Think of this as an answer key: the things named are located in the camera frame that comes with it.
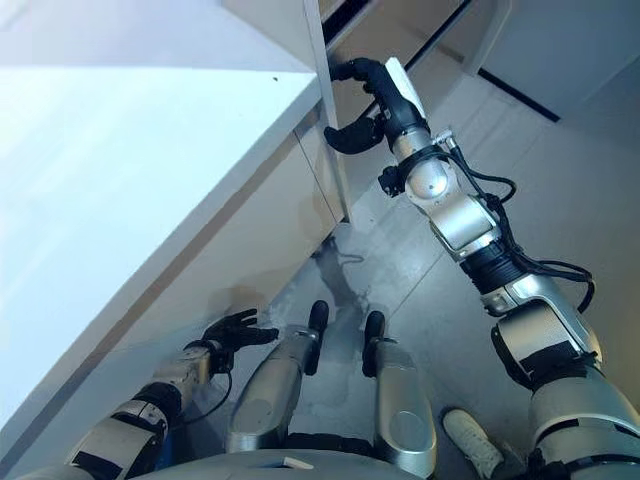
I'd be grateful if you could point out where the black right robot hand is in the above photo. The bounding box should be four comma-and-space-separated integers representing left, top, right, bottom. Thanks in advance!
323, 57, 431, 156

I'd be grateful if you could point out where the silver robot left leg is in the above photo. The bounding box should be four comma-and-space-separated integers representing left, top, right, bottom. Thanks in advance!
227, 299, 332, 454

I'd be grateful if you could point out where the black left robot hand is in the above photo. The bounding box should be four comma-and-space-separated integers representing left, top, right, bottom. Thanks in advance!
202, 308, 280, 366

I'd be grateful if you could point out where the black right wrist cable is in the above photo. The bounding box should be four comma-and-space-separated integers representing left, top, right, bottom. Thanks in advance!
438, 130, 597, 314

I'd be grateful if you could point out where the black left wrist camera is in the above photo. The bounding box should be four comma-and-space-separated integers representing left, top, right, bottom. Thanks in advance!
212, 349, 237, 374

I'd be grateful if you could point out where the white tall cabinet panel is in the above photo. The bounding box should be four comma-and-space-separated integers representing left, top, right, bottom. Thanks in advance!
219, 0, 352, 227

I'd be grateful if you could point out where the stainless steel fridge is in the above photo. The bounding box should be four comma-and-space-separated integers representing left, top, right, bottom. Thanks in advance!
319, 0, 562, 224

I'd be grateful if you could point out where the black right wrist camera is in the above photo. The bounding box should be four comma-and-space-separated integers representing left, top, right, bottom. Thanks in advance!
378, 164, 407, 197

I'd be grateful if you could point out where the white sneaker shoe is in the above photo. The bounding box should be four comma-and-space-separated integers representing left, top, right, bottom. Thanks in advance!
442, 408, 504, 479

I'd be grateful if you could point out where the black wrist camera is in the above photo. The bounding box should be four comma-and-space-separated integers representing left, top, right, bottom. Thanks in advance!
378, 164, 407, 197
212, 349, 237, 374

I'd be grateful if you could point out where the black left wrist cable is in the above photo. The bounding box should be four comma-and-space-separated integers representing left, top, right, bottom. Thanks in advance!
183, 369, 234, 422

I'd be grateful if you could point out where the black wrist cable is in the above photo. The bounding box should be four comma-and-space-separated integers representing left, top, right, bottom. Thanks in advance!
438, 130, 597, 314
183, 369, 234, 422

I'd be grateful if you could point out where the silver robot torso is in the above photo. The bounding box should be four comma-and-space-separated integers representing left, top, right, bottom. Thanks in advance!
149, 447, 452, 480

